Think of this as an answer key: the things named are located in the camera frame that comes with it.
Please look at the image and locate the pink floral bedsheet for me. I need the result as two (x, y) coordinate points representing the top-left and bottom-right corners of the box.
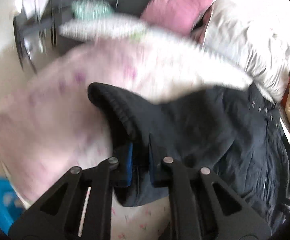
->
(0, 40), (252, 240)

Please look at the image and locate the green striped cloth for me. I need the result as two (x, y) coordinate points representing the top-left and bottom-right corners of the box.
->
(71, 0), (115, 18)

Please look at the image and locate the red cloth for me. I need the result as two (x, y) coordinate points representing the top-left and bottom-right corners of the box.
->
(280, 76), (290, 108)

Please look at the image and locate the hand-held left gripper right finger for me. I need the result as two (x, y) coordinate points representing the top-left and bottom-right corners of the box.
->
(148, 140), (272, 240)

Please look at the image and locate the pink pillow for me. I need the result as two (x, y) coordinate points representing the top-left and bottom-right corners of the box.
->
(140, 0), (224, 36)

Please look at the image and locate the dark navy puffer jacket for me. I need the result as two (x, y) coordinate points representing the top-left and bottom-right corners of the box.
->
(87, 81), (290, 230)

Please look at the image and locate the white textured blanket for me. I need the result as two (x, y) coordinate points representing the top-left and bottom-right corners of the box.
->
(59, 16), (254, 92)

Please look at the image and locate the white cloth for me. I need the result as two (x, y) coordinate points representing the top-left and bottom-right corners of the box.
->
(22, 0), (52, 18)

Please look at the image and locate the white pillow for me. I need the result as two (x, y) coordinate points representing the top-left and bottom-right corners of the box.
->
(202, 0), (290, 103)

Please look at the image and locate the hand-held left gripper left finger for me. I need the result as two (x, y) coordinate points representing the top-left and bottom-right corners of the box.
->
(8, 142), (134, 240)

